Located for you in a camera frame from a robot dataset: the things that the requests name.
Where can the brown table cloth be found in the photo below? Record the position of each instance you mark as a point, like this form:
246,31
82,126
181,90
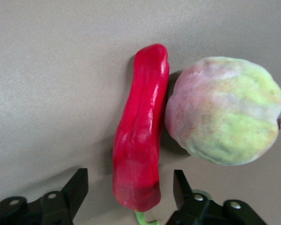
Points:
49,82

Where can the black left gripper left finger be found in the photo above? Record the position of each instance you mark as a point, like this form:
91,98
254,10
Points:
37,211

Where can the yellow-pink peach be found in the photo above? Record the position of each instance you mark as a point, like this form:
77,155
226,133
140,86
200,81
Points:
224,112

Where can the red chili pepper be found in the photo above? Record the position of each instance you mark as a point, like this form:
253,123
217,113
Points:
140,117

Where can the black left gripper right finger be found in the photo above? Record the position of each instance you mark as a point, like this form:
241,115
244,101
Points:
201,211

